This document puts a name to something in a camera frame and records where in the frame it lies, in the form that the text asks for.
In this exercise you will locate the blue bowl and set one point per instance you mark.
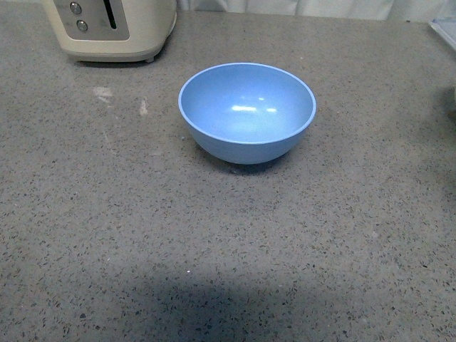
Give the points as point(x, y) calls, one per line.
point(246, 113)

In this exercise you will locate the cream toaster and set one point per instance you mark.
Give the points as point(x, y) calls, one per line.
point(111, 31)

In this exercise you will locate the white curtain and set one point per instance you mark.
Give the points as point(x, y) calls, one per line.
point(400, 10)

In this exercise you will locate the clear container lid blue seal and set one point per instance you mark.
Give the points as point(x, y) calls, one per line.
point(446, 29)

